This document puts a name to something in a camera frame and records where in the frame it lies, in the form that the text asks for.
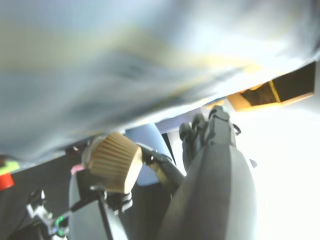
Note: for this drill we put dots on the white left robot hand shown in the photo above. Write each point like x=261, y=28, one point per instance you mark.
x=215, y=187

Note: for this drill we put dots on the chocolate topped toy cupcake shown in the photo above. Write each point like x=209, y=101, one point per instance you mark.
x=112, y=160

